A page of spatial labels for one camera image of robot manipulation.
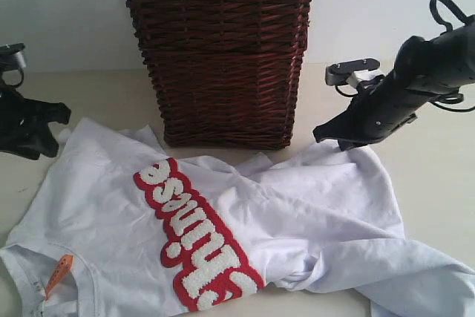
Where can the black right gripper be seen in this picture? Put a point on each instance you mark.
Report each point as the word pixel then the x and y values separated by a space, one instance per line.
pixel 423 71

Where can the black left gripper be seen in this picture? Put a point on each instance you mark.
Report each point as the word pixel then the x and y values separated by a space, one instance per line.
pixel 25 123

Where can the white t-shirt red lettering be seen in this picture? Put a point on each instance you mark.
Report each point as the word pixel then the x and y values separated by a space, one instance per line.
pixel 152 235

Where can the dark red wicker basket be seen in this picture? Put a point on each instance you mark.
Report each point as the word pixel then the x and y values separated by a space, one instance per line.
pixel 225 72

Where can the orange garment neck tag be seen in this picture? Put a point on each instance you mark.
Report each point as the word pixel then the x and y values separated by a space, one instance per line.
pixel 60 271

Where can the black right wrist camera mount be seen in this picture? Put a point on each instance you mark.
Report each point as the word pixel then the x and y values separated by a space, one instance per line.
pixel 352 72

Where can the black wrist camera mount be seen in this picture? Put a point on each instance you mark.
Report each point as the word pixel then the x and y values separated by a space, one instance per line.
pixel 352 72
pixel 12 59

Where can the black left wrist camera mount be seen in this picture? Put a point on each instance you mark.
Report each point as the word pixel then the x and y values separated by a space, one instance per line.
pixel 12 59

